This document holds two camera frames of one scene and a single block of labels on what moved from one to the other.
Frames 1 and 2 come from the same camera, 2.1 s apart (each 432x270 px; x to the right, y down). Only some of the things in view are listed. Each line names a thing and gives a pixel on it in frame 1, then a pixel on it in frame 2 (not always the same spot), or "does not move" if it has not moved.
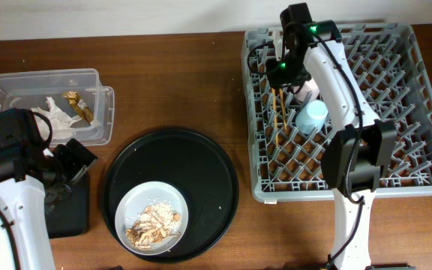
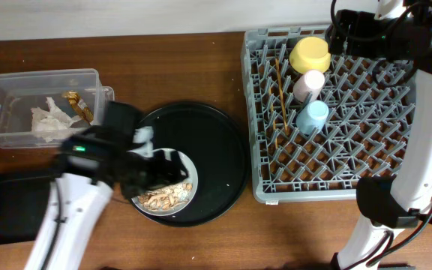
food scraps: [157, 222] to [166, 197]
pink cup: [305, 87] does not move
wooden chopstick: [282, 102] does not move
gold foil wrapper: [79, 105] does not move
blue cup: [311, 117] does not move
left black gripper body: [67, 165] to [143, 172]
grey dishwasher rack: [389, 79] does not move
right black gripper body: [286, 71] to [371, 39]
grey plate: [133, 201] to [192, 178]
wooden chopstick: [274, 117] does not move
